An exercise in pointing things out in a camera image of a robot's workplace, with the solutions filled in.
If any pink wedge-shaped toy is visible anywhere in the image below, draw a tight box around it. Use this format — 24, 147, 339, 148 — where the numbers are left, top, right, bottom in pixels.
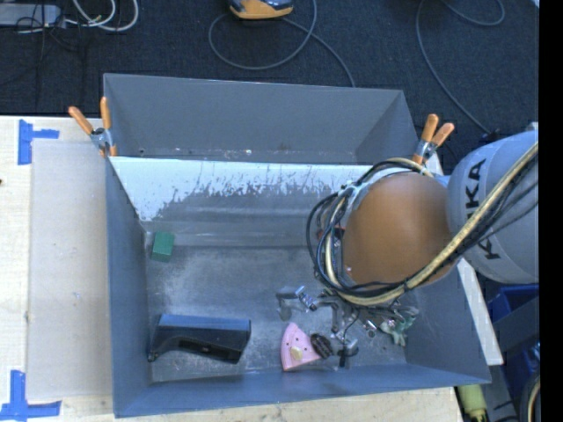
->
280, 321, 325, 373

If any grey metal bin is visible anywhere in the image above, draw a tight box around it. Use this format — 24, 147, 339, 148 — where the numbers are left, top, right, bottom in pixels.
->
101, 72, 494, 419

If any black angular plastic object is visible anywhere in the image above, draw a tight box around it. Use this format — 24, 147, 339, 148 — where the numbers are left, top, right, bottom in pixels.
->
146, 313, 252, 366

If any dark green block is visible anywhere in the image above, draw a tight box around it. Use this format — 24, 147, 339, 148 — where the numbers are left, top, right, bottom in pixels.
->
150, 230, 177, 264

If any black cylinder on white bracket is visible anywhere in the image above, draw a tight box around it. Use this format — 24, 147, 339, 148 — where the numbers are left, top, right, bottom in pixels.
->
310, 331, 360, 369

